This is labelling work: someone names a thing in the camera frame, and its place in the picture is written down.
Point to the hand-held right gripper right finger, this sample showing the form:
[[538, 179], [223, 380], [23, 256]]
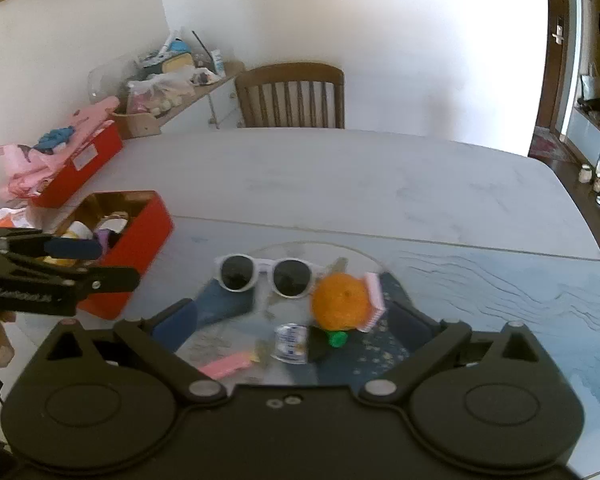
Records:
[[410, 322]]

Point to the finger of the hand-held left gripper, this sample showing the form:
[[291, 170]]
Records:
[[75, 249], [115, 280]]

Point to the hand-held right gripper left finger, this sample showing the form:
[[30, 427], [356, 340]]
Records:
[[177, 322]]

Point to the yellow and white bottle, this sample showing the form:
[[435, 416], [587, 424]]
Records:
[[80, 231]]

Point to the orange tin box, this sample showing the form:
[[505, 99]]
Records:
[[140, 255]]

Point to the pink and white comb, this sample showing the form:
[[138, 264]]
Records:
[[375, 292]]

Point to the round glass placemat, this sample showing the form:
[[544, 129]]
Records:
[[230, 305]]

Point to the orange fruit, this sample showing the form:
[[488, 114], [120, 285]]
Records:
[[340, 302]]

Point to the orange and white packet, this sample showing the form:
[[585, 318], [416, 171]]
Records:
[[7, 219]]

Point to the small green cap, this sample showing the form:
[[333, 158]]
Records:
[[338, 339]]

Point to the white sunglasses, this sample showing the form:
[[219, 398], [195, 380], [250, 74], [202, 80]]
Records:
[[235, 272]]

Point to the red box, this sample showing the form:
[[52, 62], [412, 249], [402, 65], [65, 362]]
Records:
[[95, 160]]

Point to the pink plastic bags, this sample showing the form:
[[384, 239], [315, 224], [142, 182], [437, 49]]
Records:
[[20, 170]]

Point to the blue cloth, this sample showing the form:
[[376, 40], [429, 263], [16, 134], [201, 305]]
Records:
[[55, 139]]

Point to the small white and blue cup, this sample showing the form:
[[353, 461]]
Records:
[[290, 342]]

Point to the clear glass jar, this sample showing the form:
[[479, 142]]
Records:
[[107, 77]]

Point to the white plastic bag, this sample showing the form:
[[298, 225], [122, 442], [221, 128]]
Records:
[[160, 90]]

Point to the yellow box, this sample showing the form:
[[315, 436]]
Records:
[[176, 64]]

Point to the wooden side shelf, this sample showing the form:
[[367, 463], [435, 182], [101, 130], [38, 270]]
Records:
[[220, 95]]

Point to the white tube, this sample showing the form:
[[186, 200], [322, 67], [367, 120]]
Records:
[[218, 62]]

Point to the thin black stick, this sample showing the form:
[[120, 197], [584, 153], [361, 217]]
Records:
[[203, 46]]

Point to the wooden chair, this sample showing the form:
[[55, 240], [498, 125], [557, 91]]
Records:
[[290, 95]]

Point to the brown wooden door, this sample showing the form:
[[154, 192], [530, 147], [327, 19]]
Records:
[[555, 85]]

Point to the white tote bag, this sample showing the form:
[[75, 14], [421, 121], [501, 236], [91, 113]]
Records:
[[591, 89]]

